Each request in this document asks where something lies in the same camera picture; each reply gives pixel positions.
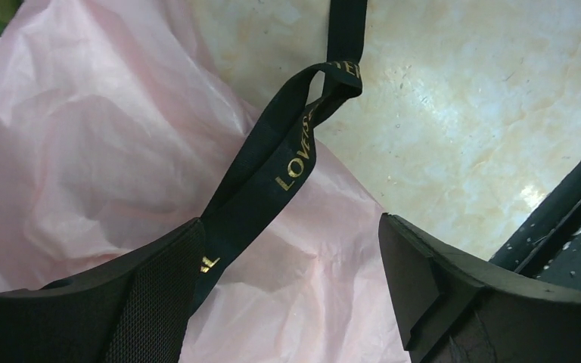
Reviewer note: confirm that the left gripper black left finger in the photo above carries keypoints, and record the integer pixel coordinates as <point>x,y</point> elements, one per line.
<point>134,308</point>

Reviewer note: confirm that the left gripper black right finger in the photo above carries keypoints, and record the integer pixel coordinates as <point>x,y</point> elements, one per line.
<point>451,306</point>

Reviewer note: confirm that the pink flower bouquet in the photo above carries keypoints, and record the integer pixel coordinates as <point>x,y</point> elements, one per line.
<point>118,120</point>

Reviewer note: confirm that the black ribbon with gold lettering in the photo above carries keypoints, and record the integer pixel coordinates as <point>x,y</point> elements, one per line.
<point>279,154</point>

